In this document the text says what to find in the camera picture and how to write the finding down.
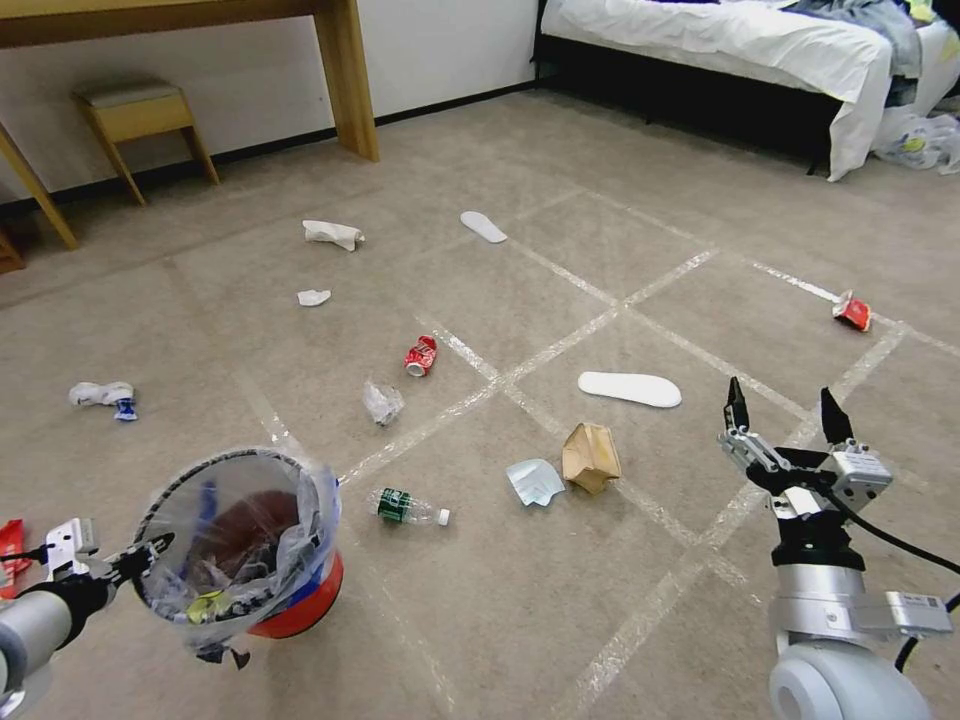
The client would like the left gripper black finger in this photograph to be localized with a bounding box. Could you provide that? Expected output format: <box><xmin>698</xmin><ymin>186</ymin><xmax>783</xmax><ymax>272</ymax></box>
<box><xmin>103</xmin><ymin>532</ymin><xmax>178</xmax><ymax>588</ymax></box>

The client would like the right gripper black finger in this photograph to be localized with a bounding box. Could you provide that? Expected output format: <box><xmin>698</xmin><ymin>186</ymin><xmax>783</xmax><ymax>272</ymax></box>
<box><xmin>716</xmin><ymin>375</ymin><xmax>781</xmax><ymax>472</ymax></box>
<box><xmin>818</xmin><ymin>386</ymin><xmax>858</xmax><ymax>453</ymax></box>

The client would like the red trash bin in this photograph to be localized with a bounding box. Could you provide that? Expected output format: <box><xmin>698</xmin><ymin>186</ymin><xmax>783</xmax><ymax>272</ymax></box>
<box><xmin>131</xmin><ymin>446</ymin><xmax>346</xmax><ymax>640</ymax></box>

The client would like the clear plastic bin liner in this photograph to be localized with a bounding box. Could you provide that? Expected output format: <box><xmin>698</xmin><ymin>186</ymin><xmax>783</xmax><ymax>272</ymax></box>
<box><xmin>128</xmin><ymin>445</ymin><xmax>343</xmax><ymax>670</ymax></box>

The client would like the yellow trash scrap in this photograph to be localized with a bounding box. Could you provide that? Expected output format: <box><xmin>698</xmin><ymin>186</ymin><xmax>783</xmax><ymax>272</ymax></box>
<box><xmin>185</xmin><ymin>590</ymin><xmax>232</xmax><ymax>625</ymax></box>

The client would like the red flat wrapper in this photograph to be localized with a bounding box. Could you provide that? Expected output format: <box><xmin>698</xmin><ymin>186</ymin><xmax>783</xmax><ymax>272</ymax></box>
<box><xmin>0</xmin><ymin>518</ymin><xmax>28</xmax><ymax>601</ymax></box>

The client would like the red snack packet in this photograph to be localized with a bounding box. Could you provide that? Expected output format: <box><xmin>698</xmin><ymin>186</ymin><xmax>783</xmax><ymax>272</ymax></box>
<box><xmin>830</xmin><ymin>287</ymin><xmax>873</xmax><ymax>334</ymax></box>

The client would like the large white insole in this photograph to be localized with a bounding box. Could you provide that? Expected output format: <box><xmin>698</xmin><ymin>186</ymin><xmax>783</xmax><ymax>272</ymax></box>
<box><xmin>576</xmin><ymin>371</ymin><xmax>684</xmax><ymax>411</ymax></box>

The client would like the crumpled brown paper bag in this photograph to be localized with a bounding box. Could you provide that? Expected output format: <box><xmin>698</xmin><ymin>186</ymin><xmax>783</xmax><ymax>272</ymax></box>
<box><xmin>560</xmin><ymin>422</ymin><xmax>624</xmax><ymax>496</ymax></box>

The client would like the white and blue crumpled wrapper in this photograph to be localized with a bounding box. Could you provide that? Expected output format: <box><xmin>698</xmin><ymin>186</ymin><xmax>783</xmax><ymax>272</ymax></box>
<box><xmin>68</xmin><ymin>380</ymin><xmax>141</xmax><ymax>424</ymax></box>

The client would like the pale blue packet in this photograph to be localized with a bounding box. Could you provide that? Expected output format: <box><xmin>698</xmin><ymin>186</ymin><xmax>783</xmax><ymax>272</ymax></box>
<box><xmin>504</xmin><ymin>457</ymin><xmax>566</xmax><ymax>510</ymax></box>

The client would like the green label plastic bottle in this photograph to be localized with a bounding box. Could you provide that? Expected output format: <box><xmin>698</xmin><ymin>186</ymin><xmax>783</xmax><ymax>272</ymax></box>
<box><xmin>370</xmin><ymin>486</ymin><xmax>452</xmax><ymax>527</ymax></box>

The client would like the white plastic shopping bag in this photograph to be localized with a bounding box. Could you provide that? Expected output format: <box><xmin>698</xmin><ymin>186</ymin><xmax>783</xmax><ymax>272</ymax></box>
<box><xmin>872</xmin><ymin>112</ymin><xmax>960</xmax><ymax>176</ymax></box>

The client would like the crumpled clear plastic wrap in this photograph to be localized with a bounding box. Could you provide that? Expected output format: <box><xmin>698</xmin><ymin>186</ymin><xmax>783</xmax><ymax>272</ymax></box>
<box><xmin>362</xmin><ymin>379</ymin><xmax>407</xmax><ymax>430</ymax></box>

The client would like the small white insole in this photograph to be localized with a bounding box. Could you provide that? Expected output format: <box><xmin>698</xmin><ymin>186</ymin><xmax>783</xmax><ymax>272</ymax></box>
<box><xmin>459</xmin><ymin>210</ymin><xmax>509</xmax><ymax>245</ymax></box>

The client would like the crushed red soda can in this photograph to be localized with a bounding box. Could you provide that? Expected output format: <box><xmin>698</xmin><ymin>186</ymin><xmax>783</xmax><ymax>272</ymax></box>
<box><xmin>402</xmin><ymin>334</ymin><xmax>440</xmax><ymax>377</ymax></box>

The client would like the white bed sheet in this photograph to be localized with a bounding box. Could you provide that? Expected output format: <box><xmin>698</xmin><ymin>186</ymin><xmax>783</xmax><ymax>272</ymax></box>
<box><xmin>539</xmin><ymin>0</ymin><xmax>960</xmax><ymax>184</ymax></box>

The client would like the large crumpled white paper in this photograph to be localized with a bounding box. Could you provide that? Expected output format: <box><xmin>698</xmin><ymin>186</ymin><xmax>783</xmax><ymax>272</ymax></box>
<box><xmin>302</xmin><ymin>218</ymin><xmax>367</xmax><ymax>253</ymax></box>

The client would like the slanted wooden furniture leg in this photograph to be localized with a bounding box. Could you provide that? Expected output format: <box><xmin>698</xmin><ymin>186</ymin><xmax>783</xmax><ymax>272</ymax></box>
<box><xmin>0</xmin><ymin>119</ymin><xmax>81</xmax><ymax>276</ymax></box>

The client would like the blue grey clothes pile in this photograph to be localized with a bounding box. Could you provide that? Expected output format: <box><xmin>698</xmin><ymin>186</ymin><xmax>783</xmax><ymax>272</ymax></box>
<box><xmin>779</xmin><ymin>0</ymin><xmax>927</xmax><ymax>111</ymax></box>

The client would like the wooden stool with cushion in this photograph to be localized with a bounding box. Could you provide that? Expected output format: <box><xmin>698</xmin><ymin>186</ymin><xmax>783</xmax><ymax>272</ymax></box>
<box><xmin>71</xmin><ymin>78</ymin><xmax>222</xmax><ymax>208</ymax></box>

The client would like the wooden desk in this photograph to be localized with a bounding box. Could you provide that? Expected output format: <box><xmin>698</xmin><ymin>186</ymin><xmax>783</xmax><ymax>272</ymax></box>
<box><xmin>0</xmin><ymin>0</ymin><xmax>381</xmax><ymax>163</ymax></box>

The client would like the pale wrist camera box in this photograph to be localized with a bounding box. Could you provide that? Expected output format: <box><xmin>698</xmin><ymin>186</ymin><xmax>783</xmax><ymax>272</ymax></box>
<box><xmin>44</xmin><ymin>517</ymin><xmax>103</xmax><ymax>562</ymax></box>
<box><xmin>827</xmin><ymin>440</ymin><xmax>895</xmax><ymax>513</ymax></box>

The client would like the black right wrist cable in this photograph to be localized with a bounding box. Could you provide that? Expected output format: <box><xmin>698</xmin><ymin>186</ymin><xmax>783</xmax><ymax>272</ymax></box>
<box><xmin>817</xmin><ymin>485</ymin><xmax>960</xmax><ymax>577</ymax></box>

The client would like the black bed frame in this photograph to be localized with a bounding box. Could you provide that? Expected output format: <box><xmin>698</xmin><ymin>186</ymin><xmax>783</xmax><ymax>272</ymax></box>
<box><xmin>530</xmin><ymin>0</ymin><xmax>845</xmax><ymax>175</ymax></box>

